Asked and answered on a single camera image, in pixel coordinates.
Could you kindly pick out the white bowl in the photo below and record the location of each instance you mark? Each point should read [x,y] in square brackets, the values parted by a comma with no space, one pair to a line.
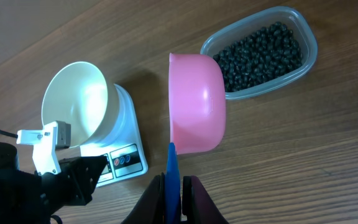
[80,96]

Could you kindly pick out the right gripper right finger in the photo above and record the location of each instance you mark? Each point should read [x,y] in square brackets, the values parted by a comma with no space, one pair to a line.
[197,205]

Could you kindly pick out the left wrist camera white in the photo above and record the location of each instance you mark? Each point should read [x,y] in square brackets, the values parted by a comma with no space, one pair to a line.
[54,136]

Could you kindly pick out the white digital kitchen scale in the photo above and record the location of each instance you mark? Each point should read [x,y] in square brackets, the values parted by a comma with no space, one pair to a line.
[122,147]

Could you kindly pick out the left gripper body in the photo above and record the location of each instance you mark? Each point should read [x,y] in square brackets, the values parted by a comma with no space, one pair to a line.
[73,186]

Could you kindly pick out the clear plastic container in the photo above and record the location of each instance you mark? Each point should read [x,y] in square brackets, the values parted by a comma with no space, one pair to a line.
[244,27]

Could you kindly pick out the black beans in container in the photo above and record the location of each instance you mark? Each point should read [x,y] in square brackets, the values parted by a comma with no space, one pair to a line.
[264,55]

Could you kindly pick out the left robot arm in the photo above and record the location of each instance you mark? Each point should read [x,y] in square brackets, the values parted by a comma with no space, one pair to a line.
[35,198]

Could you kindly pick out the pink scoop blue handle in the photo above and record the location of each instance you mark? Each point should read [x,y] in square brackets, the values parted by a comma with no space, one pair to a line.
[197,109]

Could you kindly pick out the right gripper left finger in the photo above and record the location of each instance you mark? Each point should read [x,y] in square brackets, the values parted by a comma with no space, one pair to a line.
[150,208]

